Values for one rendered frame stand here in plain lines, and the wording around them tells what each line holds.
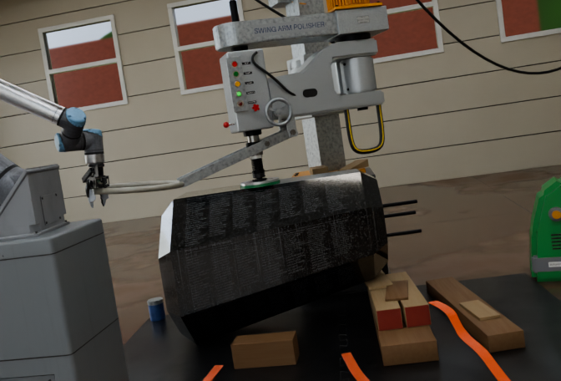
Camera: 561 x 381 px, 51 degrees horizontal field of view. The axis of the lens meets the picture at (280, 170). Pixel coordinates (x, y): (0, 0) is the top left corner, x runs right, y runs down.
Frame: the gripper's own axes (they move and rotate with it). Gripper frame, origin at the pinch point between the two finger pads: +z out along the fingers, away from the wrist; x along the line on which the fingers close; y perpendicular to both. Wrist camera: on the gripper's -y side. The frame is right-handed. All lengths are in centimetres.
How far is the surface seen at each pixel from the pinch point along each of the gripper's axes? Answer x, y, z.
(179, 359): 28, 17, 84
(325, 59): 108, 62, -65
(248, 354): 36, 61, 75
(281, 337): 48, 72, 68
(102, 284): -27, 48, 27
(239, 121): 64, 37, -35
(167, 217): 36.6, 5.2, 12.0
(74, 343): -49, 63, 42
